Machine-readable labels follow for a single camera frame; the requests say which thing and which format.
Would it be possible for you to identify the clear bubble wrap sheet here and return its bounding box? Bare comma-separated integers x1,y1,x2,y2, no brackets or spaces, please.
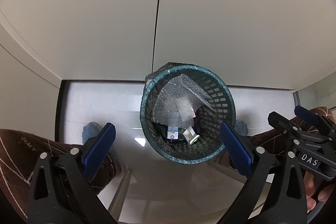
151,74,215,128

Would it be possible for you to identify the white bottle green label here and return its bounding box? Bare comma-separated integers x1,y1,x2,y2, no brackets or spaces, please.
182,126,200,145

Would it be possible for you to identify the blue white milk carton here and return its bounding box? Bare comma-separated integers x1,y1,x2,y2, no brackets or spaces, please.
166,124,179,141

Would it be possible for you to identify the teal mesh trash bin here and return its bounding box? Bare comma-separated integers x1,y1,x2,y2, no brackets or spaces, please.
139,63,236,165

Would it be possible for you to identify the person's right hand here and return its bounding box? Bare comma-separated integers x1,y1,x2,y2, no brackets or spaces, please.
303,172,335,213

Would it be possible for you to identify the blue slipper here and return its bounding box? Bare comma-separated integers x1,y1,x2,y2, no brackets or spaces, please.
82,122,101,144
234,120,248,136

